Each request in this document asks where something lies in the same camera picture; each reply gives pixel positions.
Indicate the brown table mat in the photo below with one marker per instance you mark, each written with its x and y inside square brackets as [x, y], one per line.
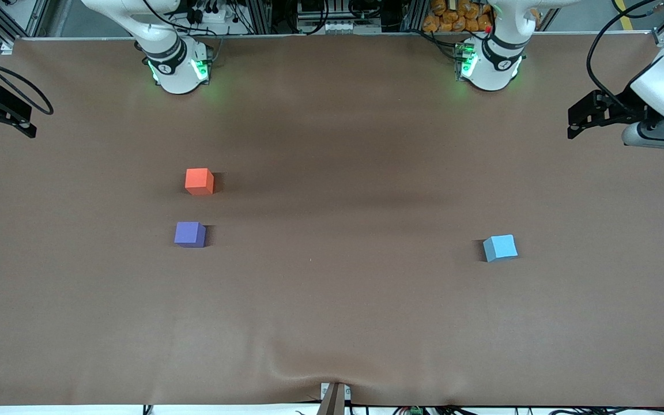
[332, 300]

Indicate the light blue foam block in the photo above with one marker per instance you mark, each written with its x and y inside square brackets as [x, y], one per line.
[500, 248]

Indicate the bag of orange items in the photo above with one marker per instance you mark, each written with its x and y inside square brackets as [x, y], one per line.
[453, 17]

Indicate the purple foam block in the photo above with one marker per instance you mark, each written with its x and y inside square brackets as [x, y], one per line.
[189, 233]

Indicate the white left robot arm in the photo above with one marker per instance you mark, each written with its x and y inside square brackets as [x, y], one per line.
[493, 75]

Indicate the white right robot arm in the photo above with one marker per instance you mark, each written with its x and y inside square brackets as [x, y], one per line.
[176, 75]

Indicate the orange foam block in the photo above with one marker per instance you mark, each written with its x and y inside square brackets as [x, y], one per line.
[198, 180]

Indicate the small green connector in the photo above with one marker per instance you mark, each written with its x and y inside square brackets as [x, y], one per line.
[415, 411]

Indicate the white terminal block row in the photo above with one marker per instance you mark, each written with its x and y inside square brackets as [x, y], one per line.
[338, 26]

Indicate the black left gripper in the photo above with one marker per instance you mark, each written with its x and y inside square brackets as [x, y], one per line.
[621, 104]

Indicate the white power strip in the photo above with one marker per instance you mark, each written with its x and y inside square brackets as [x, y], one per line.
[212, 14]

